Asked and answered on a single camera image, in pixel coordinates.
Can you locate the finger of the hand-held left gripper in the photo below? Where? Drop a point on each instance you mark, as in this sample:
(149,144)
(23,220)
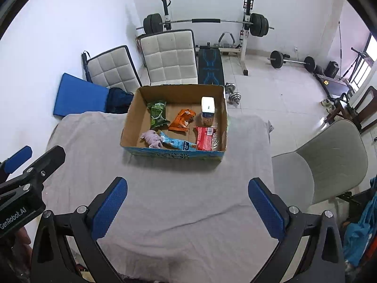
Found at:
(17,156)
(48,160)

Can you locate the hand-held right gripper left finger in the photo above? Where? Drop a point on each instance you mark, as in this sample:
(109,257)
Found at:
(109,209)

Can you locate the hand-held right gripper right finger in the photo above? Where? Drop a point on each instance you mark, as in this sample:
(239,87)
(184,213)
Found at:
(265,209)

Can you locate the red snack packet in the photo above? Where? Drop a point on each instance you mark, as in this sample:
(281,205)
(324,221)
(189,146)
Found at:
(204,138)

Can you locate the light blue packet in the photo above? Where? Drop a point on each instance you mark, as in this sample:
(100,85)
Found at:
(176,143)

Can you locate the cardboard box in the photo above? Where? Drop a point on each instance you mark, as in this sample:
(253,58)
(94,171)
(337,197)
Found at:
(138,118)

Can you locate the green snack packet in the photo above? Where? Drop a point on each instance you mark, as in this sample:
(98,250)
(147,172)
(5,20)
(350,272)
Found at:
(157,113)

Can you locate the orange snack packet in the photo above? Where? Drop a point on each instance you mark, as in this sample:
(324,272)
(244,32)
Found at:
(181,121)

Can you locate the white tissue pack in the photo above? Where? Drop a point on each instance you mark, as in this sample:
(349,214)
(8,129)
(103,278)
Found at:
(207,106)

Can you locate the grey tablecloth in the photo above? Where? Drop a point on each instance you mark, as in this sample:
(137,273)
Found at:
(176,212)

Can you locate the blue foam mat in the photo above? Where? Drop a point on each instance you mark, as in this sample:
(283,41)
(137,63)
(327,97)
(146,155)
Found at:
(79,97)

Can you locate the white paper scrap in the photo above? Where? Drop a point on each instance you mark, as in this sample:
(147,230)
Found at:
(269,126)

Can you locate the grey shell chair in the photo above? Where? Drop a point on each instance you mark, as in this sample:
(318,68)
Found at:
(332,153)

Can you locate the dark blue bag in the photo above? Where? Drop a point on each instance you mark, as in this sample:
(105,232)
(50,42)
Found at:
(119,100)

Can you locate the blue cloth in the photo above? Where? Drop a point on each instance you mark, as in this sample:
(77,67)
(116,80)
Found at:
(360,233)

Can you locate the white quilted chair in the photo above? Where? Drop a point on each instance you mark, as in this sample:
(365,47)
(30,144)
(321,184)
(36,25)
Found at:
(168,56)
(112,67)

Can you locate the chrome dumbbell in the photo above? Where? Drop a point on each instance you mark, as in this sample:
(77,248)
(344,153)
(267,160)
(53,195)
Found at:
(235,98)

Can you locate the white shoe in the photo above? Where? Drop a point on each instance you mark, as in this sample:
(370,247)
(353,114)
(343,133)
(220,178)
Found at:
(325,102)
(330,109)

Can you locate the black dumbbell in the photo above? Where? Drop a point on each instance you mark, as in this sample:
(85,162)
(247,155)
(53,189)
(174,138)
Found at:
(230,87)

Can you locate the black curved chair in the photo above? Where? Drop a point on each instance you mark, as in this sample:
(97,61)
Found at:
(341,106)

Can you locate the brown wooden chair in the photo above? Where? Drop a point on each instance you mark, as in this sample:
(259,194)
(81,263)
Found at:
(369,106)

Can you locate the black weight plates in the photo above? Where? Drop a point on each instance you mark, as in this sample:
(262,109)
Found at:
(319,69)

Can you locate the short barbell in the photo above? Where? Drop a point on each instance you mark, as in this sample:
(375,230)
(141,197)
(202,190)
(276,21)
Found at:
(294,61)

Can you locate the black weight bench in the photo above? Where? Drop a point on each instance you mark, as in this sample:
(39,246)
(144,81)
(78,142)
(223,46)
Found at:
(210,67)

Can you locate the black speaker box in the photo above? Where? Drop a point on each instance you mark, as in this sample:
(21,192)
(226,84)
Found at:
(332,69)

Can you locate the white barbell rack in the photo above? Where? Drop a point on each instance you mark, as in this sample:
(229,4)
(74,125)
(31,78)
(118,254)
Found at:
(246,44)

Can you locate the black folding stand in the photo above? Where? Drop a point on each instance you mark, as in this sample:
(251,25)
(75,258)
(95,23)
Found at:
(356,62)

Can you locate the window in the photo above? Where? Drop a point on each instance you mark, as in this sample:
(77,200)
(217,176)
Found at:
(371,50)

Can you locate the long barbell with black plates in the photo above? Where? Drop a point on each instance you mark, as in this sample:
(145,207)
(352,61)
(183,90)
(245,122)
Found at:
(206,21)

